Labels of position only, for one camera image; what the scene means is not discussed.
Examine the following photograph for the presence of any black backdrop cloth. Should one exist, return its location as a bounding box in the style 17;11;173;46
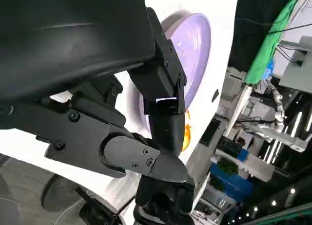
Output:
228;0;293;72

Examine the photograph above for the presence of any grey machine housing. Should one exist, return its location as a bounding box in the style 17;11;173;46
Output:
270;35;312;89

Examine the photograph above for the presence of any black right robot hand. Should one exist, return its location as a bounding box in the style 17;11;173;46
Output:
133;176;196;225

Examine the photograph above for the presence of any green cloth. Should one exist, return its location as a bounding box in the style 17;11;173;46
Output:
243;0;305;85

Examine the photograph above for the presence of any white frame post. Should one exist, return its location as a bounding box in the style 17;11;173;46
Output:
226;85;252;138

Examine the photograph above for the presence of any lilac plate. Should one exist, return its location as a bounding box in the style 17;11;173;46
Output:
140;12;212;132

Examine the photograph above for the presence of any black table leg frame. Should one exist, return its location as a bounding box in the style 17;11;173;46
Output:
75;186;122;225

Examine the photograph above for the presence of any dark round stand base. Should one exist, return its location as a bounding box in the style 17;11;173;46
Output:
41;172;81;211

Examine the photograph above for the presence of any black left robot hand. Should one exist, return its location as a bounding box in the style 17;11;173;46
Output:
0;0;189;184

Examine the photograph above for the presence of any orange toy bread roll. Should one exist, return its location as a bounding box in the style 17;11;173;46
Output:
180;110;193;152

